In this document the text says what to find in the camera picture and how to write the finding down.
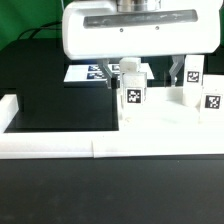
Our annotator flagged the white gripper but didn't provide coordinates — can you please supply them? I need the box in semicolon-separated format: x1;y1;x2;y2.
62;0;221;89

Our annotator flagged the white square table top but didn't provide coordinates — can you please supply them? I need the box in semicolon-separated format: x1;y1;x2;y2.
116;85;224;133

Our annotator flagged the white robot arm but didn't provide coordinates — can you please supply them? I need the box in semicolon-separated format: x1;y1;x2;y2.
62;0;223;60

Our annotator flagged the white sheet with fiducial markers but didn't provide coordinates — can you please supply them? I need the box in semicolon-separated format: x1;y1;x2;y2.
64;63;154;82

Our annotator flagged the white U-shaped obstacle fence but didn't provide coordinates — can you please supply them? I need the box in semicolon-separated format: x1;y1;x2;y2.
0;94;224;159

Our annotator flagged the black cable thick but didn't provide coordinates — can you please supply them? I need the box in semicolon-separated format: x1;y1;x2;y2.
17;21;62;40

